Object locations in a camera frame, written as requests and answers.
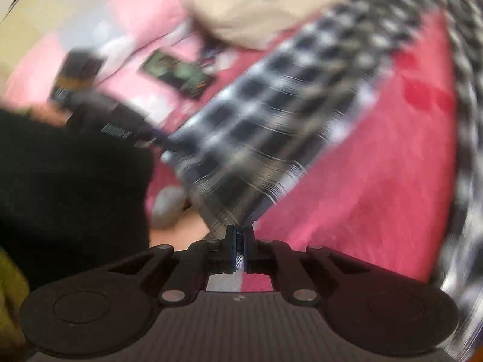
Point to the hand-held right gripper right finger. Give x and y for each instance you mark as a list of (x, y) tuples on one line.
[(249, 249)]

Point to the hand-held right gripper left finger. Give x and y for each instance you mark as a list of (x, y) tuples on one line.
[(232, 249)]

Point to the black and white plaid shirt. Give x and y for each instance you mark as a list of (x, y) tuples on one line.
[(264, 120)]

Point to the pink floral blanket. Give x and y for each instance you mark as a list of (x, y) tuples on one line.
[(358, 177)]

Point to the folded beige pants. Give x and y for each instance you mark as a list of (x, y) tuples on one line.
[(256, 19)]

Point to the yellow-green cloth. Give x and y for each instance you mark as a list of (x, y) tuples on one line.
[(11, 301)]

